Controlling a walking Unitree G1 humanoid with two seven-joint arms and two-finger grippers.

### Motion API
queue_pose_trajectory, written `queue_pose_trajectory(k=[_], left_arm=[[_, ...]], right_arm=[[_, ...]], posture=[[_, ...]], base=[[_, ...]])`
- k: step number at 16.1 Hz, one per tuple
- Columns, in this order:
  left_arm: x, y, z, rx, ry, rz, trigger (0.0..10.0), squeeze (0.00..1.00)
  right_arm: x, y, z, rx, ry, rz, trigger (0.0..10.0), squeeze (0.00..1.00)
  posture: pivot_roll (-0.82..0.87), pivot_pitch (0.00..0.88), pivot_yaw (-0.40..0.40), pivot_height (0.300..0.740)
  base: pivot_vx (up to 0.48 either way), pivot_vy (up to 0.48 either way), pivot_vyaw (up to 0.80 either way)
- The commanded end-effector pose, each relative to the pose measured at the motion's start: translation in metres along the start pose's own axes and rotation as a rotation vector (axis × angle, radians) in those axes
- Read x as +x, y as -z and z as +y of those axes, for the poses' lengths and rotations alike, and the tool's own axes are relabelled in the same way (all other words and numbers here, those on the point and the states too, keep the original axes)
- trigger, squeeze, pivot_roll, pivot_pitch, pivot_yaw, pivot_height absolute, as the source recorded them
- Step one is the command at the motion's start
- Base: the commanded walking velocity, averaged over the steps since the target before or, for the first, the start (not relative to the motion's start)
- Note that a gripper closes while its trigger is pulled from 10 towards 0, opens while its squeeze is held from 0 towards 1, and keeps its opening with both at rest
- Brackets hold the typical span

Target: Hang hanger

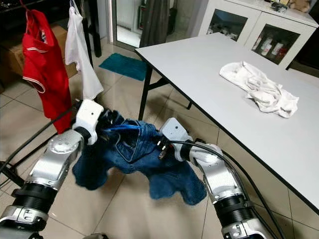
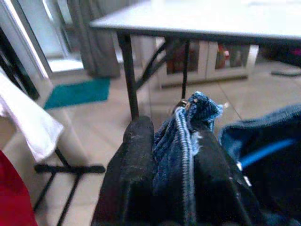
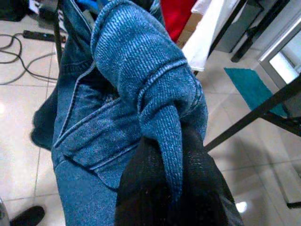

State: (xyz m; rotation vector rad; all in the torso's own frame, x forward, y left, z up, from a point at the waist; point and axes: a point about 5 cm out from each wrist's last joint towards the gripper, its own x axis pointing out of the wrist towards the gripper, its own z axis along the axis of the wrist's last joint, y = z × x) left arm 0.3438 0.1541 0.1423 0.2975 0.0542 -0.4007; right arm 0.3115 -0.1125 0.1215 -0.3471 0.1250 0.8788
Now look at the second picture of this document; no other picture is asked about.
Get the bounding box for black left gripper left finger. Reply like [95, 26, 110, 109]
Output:
[93, 116, 156, 226]

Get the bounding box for teal floor mat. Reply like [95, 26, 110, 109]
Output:
[44, 78, 111, 111]
[271, 69, 301, 77]

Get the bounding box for glass sliding door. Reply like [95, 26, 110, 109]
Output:
[0, 0, 84, 99]

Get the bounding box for black clothes rack base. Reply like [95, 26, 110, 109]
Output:
[32, 148, 106, 226]

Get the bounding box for white thin blouse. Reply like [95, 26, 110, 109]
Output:
[0, 70, 64, 163]

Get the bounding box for grey curtain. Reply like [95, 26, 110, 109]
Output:
[68, 0, 121, 79]

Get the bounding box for blue plastic hanger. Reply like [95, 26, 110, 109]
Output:
[238, 138, 296, 169]

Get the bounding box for white glass door cabinet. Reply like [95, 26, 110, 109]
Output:
[156, 39, 259, 89]

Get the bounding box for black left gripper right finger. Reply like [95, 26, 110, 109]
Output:
[194, 129, 261, 226]

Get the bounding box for blue denim shorts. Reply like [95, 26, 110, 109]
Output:
[152, 91, 301, 226]

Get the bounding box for red shirt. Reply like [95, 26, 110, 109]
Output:
[0, 150, 38, 226]

